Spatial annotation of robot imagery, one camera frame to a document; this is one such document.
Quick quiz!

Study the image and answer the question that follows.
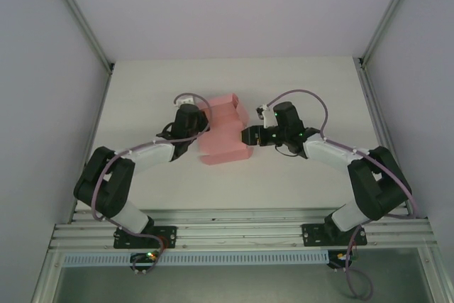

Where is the small electronics board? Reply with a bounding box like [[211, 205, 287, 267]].
[[129, 251, 161, 272], [326, 250, 359, 270]]

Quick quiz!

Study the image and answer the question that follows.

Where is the aluminium side rail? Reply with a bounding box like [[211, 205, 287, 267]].
[[357, 65, 432, 222], [70, 65, 115, 224]]

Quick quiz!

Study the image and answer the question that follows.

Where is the light blue slotted cable duct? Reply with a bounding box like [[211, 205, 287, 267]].
[[62, 250, 330, 268]]

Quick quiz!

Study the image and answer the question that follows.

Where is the aluminium frame post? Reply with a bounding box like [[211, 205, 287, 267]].
[[44, 0, 115, 73], [357, 0, 426, 69]]

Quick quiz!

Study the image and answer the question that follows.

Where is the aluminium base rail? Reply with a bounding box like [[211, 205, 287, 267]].
[[49, 208, 440, 251]]

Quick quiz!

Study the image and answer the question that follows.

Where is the pink cloth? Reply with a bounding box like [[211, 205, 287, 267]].
[[196, 93, 253, 166]]

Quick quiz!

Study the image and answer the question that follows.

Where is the metal lower frame panel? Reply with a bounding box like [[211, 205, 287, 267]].
[[30, 246, 454, 303]]

